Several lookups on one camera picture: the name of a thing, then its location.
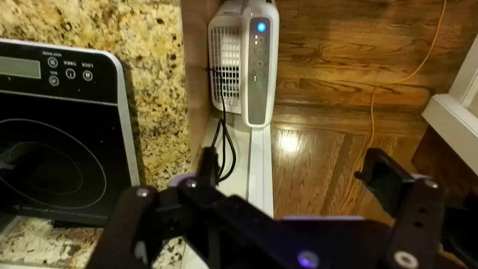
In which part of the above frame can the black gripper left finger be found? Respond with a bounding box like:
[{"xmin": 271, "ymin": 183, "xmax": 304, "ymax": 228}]
[{"xmin": 89, "ymin": 146, "xmax": 320, "ymax": 269}]

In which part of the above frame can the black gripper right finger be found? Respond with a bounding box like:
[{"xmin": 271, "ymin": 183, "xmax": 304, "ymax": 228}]
[{"xmin": 353, "ymin": 146, "xmax": 447, "ymax": 269}]

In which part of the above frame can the white panel with moulded trim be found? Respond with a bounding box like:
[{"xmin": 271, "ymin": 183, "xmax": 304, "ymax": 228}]
[{"xmin": 199, "ymin": 114, "xmax": 277, "ymax": 218}]

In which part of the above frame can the black induction cooktop silver rim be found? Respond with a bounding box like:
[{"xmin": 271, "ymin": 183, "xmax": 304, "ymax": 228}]
[{"xmin": 0, "ymin": 37, "xmax": 144, "ymax": 228}]

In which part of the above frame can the white door frame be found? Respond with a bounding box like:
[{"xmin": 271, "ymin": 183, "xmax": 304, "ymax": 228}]
[{"xmin": 422, "ymin": 34, "xmax": 478, "ymax": 176}]

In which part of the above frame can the orange extension cable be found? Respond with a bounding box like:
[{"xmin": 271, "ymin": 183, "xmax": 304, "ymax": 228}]
[{"xmin": 349, "ymin": 0, "xmax": 450, "ymax": 200}]

